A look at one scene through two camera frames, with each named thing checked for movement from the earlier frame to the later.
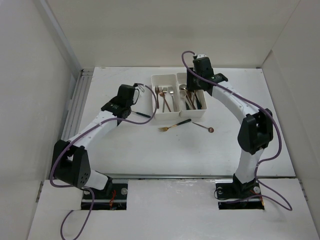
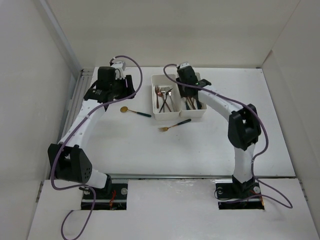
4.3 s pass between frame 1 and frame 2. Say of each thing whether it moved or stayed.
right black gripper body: moved
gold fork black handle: stayed
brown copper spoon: stayed
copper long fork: stayed
